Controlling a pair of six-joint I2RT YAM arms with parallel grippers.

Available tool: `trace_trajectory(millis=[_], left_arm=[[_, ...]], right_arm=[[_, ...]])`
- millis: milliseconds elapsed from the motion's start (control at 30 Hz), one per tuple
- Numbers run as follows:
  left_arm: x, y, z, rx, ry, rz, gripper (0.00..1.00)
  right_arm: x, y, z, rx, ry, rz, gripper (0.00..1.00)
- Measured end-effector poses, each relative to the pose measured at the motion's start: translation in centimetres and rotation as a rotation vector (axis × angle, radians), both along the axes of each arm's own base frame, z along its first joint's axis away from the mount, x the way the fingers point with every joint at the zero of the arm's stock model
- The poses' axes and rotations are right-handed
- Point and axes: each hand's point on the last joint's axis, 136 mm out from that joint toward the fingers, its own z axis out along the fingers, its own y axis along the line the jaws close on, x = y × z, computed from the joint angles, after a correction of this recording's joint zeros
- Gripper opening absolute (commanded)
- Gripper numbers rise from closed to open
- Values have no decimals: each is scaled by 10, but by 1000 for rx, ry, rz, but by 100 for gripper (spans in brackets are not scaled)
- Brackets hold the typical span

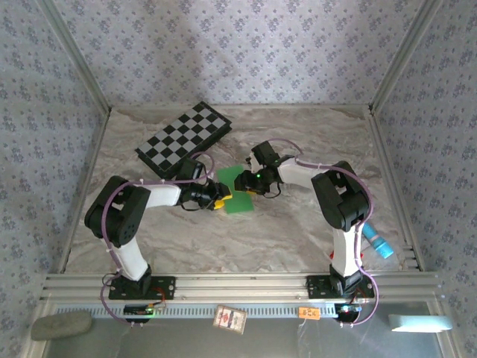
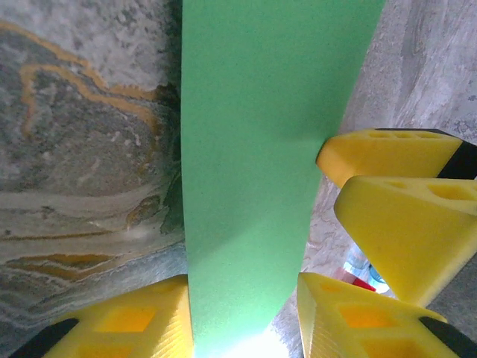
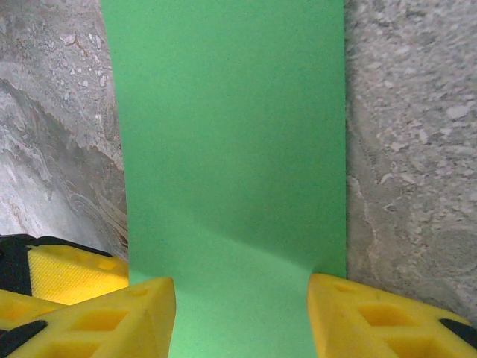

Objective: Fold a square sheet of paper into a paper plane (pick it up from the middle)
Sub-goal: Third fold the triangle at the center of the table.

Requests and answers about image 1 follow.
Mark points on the green paper sheet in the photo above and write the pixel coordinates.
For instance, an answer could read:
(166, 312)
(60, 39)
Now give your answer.
(238, 203)

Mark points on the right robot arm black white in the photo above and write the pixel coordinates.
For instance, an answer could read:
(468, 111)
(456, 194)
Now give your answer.
(343, 201)

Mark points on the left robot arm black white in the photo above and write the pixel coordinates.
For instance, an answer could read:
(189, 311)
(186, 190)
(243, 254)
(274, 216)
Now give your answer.
(119, 212)

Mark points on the black white folded chessboard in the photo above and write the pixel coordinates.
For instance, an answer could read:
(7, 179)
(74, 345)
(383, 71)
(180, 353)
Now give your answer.
(186, 130)

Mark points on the light blue cylinder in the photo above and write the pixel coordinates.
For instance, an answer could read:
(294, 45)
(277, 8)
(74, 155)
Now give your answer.
(380, 244)

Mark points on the orange tag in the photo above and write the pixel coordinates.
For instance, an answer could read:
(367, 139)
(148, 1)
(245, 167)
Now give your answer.
(309, 313)

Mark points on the grey stone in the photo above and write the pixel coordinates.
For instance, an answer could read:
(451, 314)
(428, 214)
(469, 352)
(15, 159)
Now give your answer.
(61, 325)

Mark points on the white foam block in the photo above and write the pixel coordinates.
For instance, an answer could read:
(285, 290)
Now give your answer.
(419, 323)

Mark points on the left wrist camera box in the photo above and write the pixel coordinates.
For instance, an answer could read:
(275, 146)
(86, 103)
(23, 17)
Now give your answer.
(205, 178)

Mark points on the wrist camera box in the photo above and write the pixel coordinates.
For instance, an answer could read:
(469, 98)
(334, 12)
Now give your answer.
(205, 178)
(252, 162)

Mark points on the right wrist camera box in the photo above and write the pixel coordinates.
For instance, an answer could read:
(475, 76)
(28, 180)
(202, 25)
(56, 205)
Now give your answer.
(252, 162)

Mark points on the aluminium mounting rail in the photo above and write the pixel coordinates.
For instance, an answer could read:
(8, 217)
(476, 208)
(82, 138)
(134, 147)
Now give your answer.
(238, 287)

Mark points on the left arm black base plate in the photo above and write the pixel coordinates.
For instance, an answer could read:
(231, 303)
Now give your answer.
(167, 287)

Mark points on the aluminium table side rail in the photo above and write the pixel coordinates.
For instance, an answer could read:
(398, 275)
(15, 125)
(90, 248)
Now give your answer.
(383, 149)
(89, 168)

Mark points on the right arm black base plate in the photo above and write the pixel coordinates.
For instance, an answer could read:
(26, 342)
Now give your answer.
(315, 287)

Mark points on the aluminium corner post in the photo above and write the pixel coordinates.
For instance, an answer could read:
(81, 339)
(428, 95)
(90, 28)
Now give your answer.
(403, 56)
(76, 56)

